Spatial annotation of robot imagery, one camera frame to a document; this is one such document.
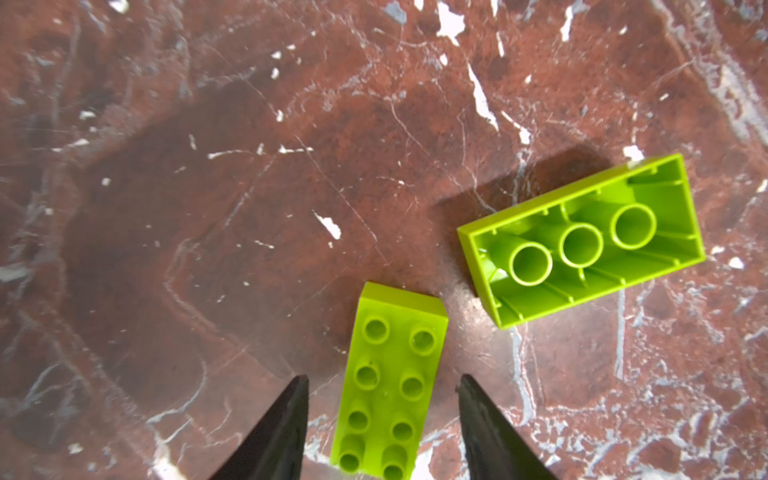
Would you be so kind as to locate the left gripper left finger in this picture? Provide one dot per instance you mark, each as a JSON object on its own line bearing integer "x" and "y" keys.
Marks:
{"x": 274, "y": 448}

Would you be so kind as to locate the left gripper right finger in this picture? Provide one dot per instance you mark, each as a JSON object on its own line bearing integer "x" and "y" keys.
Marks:
{"x": 493, "y": 448}

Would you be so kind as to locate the green brick bottom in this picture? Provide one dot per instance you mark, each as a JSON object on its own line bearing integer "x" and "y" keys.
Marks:
{"x": 393, "y": 360}

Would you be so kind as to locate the green brick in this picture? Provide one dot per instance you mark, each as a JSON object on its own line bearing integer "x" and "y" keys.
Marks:
{"x": 615, "y": 229}
{"x": 393, "y": 360}

